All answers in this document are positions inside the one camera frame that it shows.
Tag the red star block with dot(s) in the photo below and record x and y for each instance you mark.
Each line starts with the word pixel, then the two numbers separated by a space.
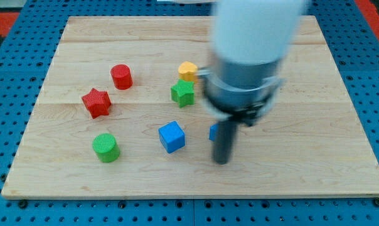
pixel 97 103

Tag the blue cube block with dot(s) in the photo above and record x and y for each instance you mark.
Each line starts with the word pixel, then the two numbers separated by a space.
pixel 172 137

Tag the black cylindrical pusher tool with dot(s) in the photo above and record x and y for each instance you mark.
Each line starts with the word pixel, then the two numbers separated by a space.
pixel 224 140

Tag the wooden board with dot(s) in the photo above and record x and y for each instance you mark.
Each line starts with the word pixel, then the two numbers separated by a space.
pixel 311 145

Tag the blue block behind pusher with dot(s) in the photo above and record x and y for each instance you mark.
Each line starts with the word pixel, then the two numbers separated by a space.
pixel 212 132

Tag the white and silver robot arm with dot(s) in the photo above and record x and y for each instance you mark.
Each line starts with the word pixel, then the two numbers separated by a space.
pixel 249 39

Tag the green cylinder block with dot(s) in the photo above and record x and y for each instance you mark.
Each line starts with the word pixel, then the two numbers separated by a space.
pixel 106 148

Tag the green star block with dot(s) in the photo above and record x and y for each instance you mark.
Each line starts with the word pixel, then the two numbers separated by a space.
pixel 183 93

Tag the red cylinder block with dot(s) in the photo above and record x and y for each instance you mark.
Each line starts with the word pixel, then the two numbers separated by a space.
pixel 121 76

